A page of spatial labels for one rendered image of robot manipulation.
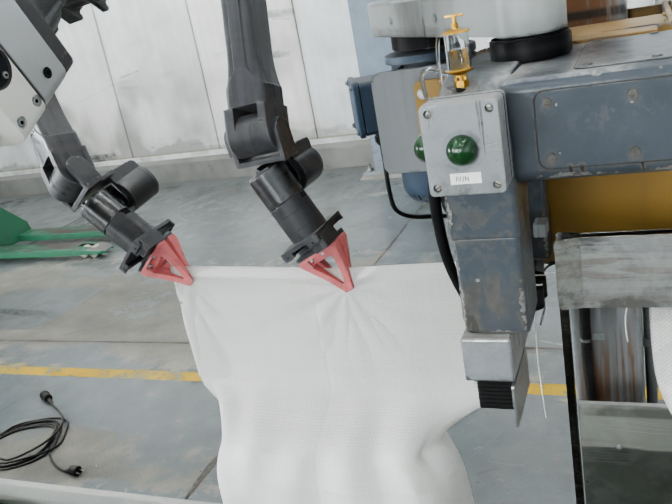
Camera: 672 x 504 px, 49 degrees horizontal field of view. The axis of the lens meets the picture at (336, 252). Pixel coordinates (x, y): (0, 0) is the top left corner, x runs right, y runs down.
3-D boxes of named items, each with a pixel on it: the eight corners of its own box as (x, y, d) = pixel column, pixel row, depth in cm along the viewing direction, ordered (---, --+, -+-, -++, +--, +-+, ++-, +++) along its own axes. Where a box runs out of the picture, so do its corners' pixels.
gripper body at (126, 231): (178, 224, 120) (143, 196, 120) (142, 248, 111) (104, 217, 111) (163, 252, 123) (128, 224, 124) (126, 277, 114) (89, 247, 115)
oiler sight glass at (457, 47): (444, 71, 75) (440, 36, 74) (450, 68, 77) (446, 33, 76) (469, 68, 74) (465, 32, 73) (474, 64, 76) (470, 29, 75)
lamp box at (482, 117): (430, 197, 73) (417, 106, 70) (440, 184, 77) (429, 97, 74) (507, 192, 70) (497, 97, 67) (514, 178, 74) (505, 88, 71)
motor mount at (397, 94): (382, 177, 120) (366, 75, 114) (394, 165, 125) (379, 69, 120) (565, 162, 108) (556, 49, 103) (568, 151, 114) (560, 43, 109)
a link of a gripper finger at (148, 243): (210, 261, 117) (164, 224, 118) (186, 279, 111) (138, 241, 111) (192, 289, 121) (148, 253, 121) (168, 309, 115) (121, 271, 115)
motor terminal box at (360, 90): (360, 154, 121) (348, 83, 117) (354, 143, 130) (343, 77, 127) (410, 145, 120) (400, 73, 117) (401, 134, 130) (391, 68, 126)
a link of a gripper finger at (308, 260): (378, 265, 107) (341, 213, 106) (364, 285, 101) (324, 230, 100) (343, 286, 110) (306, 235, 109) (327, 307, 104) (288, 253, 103)
